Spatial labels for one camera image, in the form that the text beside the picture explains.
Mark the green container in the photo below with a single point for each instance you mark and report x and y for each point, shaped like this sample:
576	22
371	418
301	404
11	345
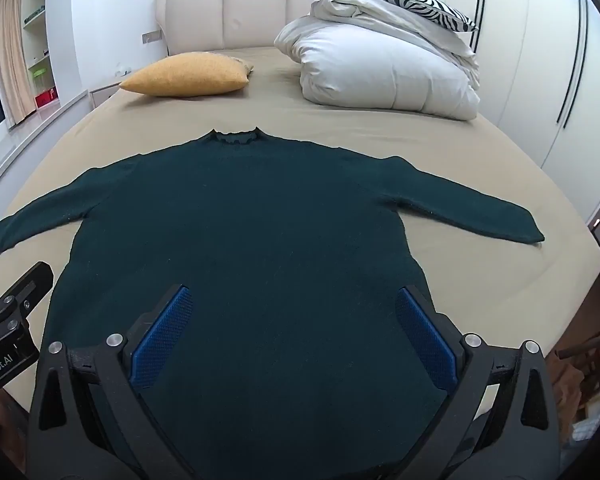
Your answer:
39	79

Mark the beige curtain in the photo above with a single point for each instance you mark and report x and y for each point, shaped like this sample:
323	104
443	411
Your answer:
12	50

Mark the white nightstand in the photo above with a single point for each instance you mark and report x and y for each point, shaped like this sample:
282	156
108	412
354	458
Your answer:
104	94

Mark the beige bed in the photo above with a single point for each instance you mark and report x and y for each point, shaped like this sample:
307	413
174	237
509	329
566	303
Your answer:
430	127

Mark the beige padded headboard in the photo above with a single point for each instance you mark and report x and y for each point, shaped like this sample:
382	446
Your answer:
250	15

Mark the wall socket plate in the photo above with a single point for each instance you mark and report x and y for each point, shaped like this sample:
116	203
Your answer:
150	36

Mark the brown cloth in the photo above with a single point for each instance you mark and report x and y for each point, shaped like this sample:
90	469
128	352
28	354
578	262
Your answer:
570	382

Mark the dark green sweater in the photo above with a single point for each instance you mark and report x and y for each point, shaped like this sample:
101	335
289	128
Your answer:
260	240

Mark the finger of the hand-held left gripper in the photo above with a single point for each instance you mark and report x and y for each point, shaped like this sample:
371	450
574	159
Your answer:
32	282

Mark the yellow pillow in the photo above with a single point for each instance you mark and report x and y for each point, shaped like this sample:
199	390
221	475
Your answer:
185	75

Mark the white wardrobe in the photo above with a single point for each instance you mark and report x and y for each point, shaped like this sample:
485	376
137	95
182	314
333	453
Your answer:
530	60

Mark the red box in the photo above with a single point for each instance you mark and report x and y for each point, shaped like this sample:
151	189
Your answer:
45	98

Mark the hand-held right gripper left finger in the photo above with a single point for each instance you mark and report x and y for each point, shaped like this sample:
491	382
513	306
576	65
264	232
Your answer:
162	341

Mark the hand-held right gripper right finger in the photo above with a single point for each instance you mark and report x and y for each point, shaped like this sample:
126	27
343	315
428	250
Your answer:
426	341

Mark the white duvet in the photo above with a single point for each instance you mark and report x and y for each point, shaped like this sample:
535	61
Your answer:
385	70

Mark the white bookshelf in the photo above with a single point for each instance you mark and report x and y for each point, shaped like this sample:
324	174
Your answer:
36	35

